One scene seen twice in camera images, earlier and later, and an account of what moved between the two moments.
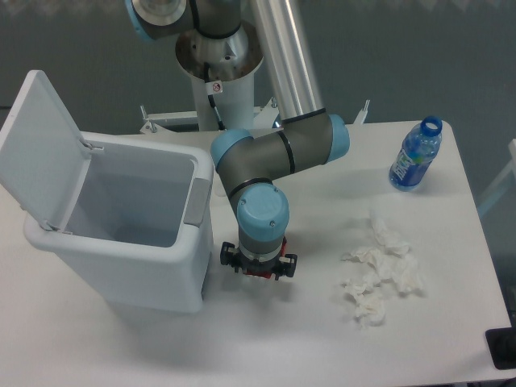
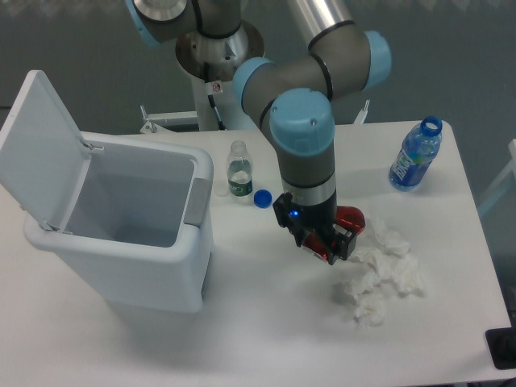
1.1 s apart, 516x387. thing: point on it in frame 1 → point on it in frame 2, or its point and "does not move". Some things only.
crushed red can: x=268 y=274 → x=348 y=217
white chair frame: x=511 y=168 does not move
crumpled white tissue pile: x=391 y=262 does not move
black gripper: x=229 y=251 → x=319 y=218
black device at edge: x=501 y=344 does not move
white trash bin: x=139 y=226 does not move
